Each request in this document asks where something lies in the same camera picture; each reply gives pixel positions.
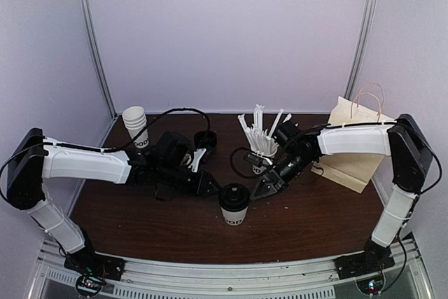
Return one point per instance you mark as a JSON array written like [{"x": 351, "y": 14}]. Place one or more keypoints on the stack of white paper cups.
[{"x": 135, "y": 120}]

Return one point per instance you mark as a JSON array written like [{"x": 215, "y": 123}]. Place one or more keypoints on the aluminium corner post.
[
  {"x": 366, "y": 23},
  {"x": 96, "y": 58}
]

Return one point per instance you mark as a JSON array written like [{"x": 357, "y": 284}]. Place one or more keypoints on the left aluminium corner post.
[{"x": 96, "y": 58}]

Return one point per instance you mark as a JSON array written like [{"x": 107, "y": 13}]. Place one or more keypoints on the white paper coffee cup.
[{"x": 234, "y": 214}]

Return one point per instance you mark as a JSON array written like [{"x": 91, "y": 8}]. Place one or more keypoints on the stack of black cup lids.
[{"x": 206, "y": 139}]

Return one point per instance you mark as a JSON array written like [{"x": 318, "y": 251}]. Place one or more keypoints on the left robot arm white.
[{"x": 38, "y": 159}]

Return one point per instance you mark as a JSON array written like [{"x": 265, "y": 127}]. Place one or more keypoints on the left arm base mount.
[{"x": 94, "y": 269}]

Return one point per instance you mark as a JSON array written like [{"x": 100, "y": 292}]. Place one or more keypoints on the black plastic cup lid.
[{"x": 234, "y": 197}]

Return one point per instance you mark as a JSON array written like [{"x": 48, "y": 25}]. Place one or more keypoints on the white cup holding straws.
[{"x": 260, "y": 161}]

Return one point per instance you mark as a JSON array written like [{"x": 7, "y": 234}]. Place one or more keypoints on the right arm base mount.
[{"x": 366, "y": 267}]

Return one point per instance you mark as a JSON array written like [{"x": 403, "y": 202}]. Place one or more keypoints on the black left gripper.
[{"x": 200, "y": 185}]

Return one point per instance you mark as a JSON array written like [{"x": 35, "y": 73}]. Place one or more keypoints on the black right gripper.
[{"x": 274, "y": 180}]

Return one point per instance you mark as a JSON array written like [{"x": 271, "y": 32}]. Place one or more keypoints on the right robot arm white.
[{"x": 400, "y": 140}]

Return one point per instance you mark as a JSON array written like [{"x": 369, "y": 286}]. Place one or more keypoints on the right aluminium corner post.
[{"x": 366, "y": 23}]

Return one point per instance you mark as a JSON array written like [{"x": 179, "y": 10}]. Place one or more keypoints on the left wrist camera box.
[{"x": 173, "y": 149}]

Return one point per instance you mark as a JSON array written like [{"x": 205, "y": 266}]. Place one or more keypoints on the aluminium front rail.
[{"x": 313, "y": 278}]

